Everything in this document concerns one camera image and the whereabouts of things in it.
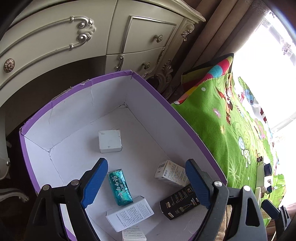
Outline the small white square box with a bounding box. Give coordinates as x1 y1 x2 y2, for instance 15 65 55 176
98 129 122 153

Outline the black product box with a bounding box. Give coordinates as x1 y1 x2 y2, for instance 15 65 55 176
159 184 200 220

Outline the plain white rectangular box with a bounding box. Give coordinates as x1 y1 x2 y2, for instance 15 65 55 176
121 226 147 241

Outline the cream ornate dresser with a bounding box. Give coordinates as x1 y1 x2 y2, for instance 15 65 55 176
0 0 206 181

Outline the brown drape curtain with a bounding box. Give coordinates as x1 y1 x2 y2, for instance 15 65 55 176
163 0 270 102

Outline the green cartoon tablecloth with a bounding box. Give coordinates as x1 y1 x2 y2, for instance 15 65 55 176
172 54 277 189

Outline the white barcode carton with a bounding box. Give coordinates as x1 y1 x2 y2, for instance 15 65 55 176
154 160 189 187

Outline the white text-printed box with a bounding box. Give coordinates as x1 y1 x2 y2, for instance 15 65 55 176
106 196 154 232

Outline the teal foil packet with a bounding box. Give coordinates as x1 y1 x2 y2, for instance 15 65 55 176
108 169 133 206

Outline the purple cardboard storage box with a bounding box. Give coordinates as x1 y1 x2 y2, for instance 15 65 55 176
20 71 226 240

